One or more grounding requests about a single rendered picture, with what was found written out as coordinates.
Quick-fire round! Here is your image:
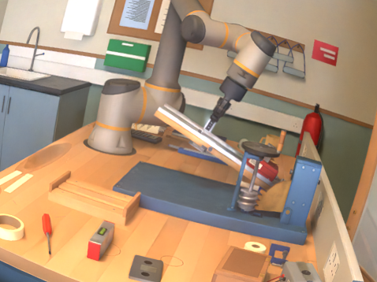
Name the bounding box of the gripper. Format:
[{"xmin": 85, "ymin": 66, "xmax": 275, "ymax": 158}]
[{"xmin": 205, "ymin": 76, "xmax": 248, "ymax": 132}]

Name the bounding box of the wooden board with metal channel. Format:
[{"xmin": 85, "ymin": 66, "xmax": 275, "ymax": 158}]
[{"xmin": 154, "ymin": 103, "xmax": 267, "ymax": 192}]

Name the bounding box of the black handwheel with screw shaft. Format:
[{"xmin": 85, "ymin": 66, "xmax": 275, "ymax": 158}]
[{"xmin": 237, "ymin": 140, "xmax": 281, "ymax": 213}]

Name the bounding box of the red trolley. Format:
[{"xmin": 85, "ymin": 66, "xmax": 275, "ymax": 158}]
[{"xmin": 245, "ymin": 158, "xmax": 279, "ymax": 183}]

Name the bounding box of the blue inclined plane base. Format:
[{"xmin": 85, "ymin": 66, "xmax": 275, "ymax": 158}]
[{"xmin": 112, "ymin": 155, "xmax": 323, "ymax": 246}]

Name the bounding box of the cork notice board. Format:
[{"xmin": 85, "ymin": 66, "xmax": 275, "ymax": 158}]
[{"xmin": 106, "ymin": 0, "xmax": 215, "ymax": 51}]

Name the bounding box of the wooden rack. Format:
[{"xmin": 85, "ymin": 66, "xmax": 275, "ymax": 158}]
[{"xmin": 47, "ymin": 170, "xmax": 142, "ymax": 227}]

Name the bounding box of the blue flat bar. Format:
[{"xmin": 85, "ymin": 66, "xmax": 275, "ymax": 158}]
[{"xmin": 167, "ymin": 143, "xmax": 228, "ymax": 166}]

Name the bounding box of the yellow mug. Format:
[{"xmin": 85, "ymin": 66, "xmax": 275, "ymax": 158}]
[{"xmin": 258, "ymin": 134, "xmax": 281, "ymax": 149}]

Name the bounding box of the black calculator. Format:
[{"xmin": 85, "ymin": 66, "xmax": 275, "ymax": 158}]
[{"xmin": 130, "ymin": 128, "xmax": 164, "ymax": 145}]

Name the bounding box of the red fire extinguisher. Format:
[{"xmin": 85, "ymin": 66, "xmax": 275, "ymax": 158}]
[{"xmin": 294, "ymin": 102, "xmax": 325, "ymax": 158}]

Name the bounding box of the wooden angle quadrant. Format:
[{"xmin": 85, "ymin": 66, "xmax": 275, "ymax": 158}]
[{"xmin": 256, "ymin": 179, "xmax": 293, "ymax": 213}]

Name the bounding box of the white tape roll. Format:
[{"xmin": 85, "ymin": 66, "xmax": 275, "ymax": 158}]
[{"xmin": 243, "ymin": 240, "xmax": 268, "ymax": 254}]

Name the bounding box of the white bench side panel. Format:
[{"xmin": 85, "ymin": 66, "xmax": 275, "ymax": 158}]
[{"xmin": 295, "ymin": 131, "xmax": 365, "ymax": 282}]

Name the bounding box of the small blue clamp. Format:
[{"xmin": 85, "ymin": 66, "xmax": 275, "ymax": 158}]
[{"xmin": 269, "ymin": 243, "xmax": 291, "ymax": 266}]

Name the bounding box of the wooden box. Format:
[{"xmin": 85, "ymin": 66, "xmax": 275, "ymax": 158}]
[{"xmin": 211, "ymin": 245, "xmax": 273, "ymax": 282}]

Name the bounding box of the white paper towel dispenser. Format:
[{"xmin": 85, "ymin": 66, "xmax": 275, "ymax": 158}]
[{"xmin": 59, "ymin": 0, "xmax": 103, "ymax": 41}]

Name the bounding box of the grey flat scale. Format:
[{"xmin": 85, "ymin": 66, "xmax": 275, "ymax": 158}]
[{"xmin": 128, "ymin": 254, "xmax": 165, "ymax": 282}]

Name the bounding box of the grey and red spirit level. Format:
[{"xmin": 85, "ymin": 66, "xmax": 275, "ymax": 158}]
[{"xmin": 86, "ymin": 220, "xmax": 116, "ymax": 262}]

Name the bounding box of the grey metal device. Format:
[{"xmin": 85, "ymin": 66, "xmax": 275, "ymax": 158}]
[{"xmin": 280, "ymin": 260, "xmax": 323, "ymax": 282}]

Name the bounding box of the blue sink cupboard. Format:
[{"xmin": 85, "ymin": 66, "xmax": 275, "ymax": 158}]
[{"xmin": 0, "ymin": 65, "xmax": 92, "ymax": 172}]

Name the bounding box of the grey curved tap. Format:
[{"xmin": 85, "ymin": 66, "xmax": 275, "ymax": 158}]
[{"xmin": 25, "ymin": 26, "xmax": 46, "ymax": 72}]

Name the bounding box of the white paper strip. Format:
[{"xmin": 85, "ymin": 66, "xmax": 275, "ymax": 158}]
[
  {"xmin": 3, "ymin": 173, "xmax": 35, "ymax": 195},
  {"xmin": 0, "ymin": 169, "xmax": 24, "ymax": 187}
]

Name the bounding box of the blue bottle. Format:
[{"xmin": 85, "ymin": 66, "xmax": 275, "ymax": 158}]
[{"xmin": 0, "ymin": 44, "xmax": 11, "ymax": 69}]

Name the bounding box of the cream masking tape roll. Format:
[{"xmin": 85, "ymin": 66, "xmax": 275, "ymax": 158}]
[{"xmin": 0, "ymin": 213, "xmax": 26, "ymax": 242}]

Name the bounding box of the white wall trunking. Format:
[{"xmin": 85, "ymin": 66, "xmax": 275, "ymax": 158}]
[{"xmin": 181, "ymin": 94, "xmax": 306, "ymax": 135}]

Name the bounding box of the orange handled tool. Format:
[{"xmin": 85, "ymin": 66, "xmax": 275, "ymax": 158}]
[{"xmin": 277, "ymin": 129, "xmax": 287, "ymax": 154}]

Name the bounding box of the wooden hook rail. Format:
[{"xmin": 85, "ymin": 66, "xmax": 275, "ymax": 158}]
[{"xmin": 245, "ymin": 27, "xmax": 306, "ymax": 54}]

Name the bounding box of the green wall box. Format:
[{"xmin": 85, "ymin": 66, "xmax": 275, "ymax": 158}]
[{"xmin": 103, "ymin": 38, "xmax": 152, "ymax": 73}]

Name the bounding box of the red wall sign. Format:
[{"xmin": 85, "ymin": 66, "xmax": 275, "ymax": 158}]
[{"xmin": 311, "ymin": 39, "xmax": 340, "ymax": 67}]

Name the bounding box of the wooden door frame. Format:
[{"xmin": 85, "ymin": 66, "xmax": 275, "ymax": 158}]
[{"xmin": 345, "ymin": 127, "xmax": 377, "ymax": 282}]

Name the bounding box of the red handled screwdriver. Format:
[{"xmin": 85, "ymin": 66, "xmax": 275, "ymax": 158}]
[{"xmin": 41, "ymin": 213, "xmax": 54, "ymax": 256}]

